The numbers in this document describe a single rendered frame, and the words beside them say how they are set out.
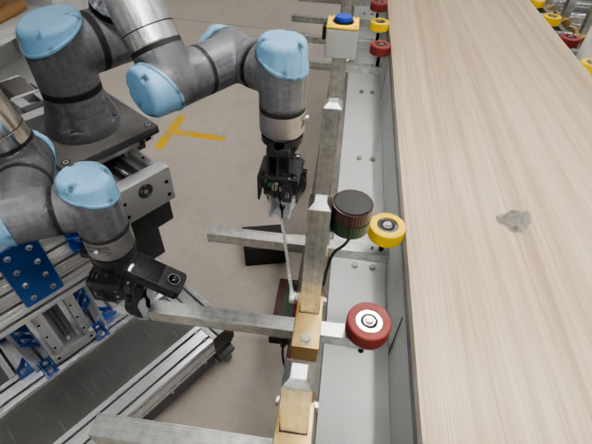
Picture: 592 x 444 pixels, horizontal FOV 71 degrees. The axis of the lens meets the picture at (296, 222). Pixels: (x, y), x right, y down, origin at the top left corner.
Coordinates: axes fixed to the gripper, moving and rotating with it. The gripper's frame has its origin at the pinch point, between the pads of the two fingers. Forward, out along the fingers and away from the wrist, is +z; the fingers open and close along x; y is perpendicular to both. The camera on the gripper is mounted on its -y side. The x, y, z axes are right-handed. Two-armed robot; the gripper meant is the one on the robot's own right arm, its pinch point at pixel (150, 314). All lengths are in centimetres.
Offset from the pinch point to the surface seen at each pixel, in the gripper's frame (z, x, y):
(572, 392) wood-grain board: -7, 8, -75
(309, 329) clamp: -4.5, 1.2, -31.8
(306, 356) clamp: -1.3, 5.0, -31.8
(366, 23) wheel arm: 2, -174, -41
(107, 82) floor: 83, -240, 144
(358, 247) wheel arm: 0.2, -24.9, -40.8
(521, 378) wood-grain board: -7, 7, -67
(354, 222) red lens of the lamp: -30.9, -1.1, -36.5
